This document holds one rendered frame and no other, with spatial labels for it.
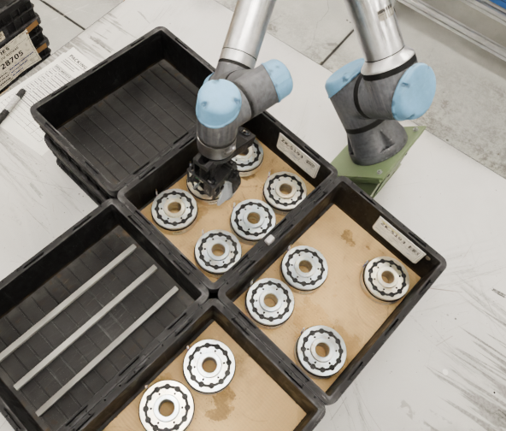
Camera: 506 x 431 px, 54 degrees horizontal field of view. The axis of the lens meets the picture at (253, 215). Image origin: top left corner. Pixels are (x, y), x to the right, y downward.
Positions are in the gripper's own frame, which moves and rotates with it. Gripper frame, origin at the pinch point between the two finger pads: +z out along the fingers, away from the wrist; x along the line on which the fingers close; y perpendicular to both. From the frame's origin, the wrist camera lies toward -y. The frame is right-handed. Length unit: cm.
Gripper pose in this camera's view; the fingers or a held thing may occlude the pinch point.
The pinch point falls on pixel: (220, 187)
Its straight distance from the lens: 115.3
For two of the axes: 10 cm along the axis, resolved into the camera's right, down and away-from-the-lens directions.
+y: -5.9, 7.0, -4.0
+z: -0.9, 4.4, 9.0
